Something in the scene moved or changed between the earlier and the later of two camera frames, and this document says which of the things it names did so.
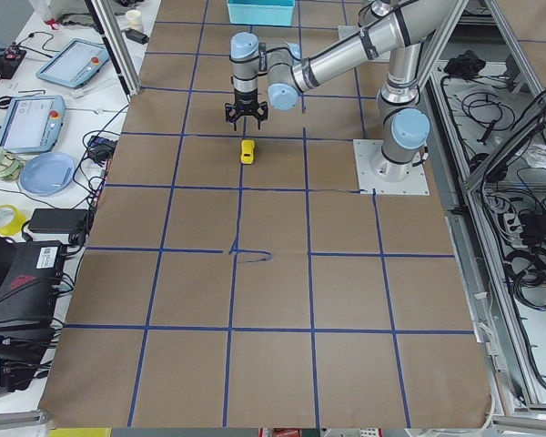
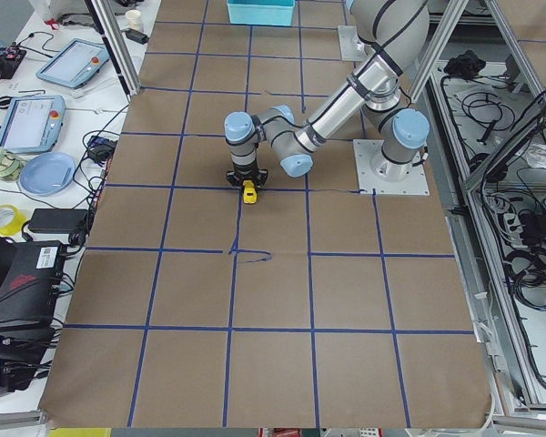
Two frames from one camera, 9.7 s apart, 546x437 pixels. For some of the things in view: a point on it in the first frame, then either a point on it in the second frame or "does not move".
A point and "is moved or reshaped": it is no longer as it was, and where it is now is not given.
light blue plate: (46, 174) does not move
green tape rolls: (2, 163) does not move
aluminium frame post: (116, 49) does not move
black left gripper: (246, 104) -> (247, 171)
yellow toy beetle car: (247, 147) is moved or reshaped
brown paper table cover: (237, 279) does not move
